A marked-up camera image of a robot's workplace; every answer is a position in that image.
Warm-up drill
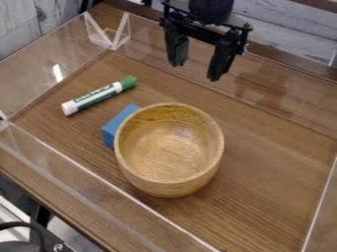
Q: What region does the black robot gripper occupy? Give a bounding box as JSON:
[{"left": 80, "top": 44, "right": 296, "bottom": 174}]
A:
[{"left": 161, "top": 0, "right": 252, "bottom": 82}]

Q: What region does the blue foam block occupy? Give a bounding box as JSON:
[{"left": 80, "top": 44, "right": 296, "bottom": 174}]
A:
[{"left": 101, "top": 103, "right": 138, "bottom": 149}]

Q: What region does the green and white marker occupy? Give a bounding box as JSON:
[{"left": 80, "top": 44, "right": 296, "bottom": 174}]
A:
[{"left": 60, "top": 76, "right": 137, "bottom": 116}]

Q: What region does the clear acrylic tray wall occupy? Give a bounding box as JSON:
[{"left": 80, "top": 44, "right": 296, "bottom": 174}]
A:
[{"left": 0, "top": 9, "right": 337, "bottom": 252}]

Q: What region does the black cable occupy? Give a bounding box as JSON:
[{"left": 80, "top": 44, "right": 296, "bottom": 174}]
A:
[{"left": 0, "top": 221, "right": 46, "bottom": 252}]

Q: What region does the brown wooden bowl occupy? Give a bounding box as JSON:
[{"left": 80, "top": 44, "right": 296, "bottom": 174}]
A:
[{"left": 114, "top": 102, "right": 224, "bottom": 198}]

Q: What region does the black metal table bracket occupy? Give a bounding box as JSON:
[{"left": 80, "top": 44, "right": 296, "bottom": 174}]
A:
[{"left": 30, "top": 205, "right": 66, "bottom": 252}]

